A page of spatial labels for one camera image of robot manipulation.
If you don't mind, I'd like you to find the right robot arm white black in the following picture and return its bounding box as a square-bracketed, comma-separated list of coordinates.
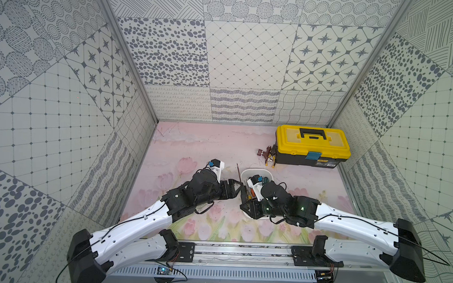
[239, 181, 426, 283]

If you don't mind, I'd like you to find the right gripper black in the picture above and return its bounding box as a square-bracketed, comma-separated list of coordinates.
[239, 196, 288, 221]

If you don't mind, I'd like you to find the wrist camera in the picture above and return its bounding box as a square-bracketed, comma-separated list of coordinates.
[247, 175, 265, 201]
[208, 159, 225, 182]

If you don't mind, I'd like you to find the aluminium mounting rail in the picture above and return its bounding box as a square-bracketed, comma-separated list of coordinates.
[91, 237, 392, 275]

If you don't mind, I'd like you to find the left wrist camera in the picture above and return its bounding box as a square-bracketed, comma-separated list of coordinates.
[208, 159, 225, 182]

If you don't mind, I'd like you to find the medium orange black screwdriver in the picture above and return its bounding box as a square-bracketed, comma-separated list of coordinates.
[248, 188, 256, 200]

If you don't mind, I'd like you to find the white plastic storage box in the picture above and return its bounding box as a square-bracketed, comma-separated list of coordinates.
[241, 169, 274, 220]

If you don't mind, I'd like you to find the dark red metal fitting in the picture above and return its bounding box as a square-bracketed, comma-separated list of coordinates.
[257, 146, 272, 162]

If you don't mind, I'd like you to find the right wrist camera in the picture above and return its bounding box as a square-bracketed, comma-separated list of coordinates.
[247, 175, 265, 201]

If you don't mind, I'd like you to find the black yellow dotted screwdriver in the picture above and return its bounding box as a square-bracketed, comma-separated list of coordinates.
[236, 164, 248, 203]

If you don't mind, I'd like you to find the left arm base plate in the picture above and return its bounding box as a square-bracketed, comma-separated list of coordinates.
[146, 229, 195, 263]

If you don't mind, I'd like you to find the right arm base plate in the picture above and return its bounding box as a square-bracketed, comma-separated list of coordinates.
[291, 235, 344, 268]

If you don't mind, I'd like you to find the yellow black toolbox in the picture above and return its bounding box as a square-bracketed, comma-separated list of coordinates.
[271, 125, 352, 169]

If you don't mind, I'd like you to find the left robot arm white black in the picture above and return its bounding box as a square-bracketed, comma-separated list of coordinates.
[65, 167, 246, 283]

